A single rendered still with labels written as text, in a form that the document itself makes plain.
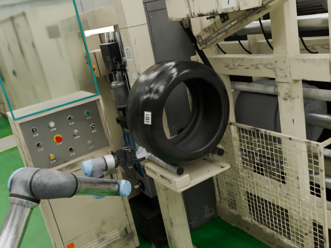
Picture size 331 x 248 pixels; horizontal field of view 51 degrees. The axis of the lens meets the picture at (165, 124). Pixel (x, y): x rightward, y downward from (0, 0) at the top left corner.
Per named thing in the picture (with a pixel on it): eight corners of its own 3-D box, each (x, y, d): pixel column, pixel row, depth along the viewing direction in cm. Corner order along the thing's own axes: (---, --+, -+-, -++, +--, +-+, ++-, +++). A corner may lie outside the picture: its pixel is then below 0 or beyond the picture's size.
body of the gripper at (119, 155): (137, 147, 173) (114, 153, 167) (138, 164, 175) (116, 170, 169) (130, 144, 179) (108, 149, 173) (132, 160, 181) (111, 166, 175)
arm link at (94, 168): (82, 176, 168) (79, 160, 167) (103, 170, 173) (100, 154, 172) (86, 180, 161) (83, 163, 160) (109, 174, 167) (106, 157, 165)
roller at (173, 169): (144, 155, 209) (149, 150, 210) (148, 160, 211) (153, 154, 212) (175, 171, 179) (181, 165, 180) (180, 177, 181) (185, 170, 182)
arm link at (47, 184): (54, 168, 122) (134, 176, 164) (34, 167, 128) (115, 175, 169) (50, 201, 120) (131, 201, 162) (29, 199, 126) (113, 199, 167)
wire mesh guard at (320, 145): (216, 204, 253) (201, 115, 232) (218, 203, 254) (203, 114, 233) (328, 268, 177) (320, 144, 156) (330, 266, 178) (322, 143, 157)
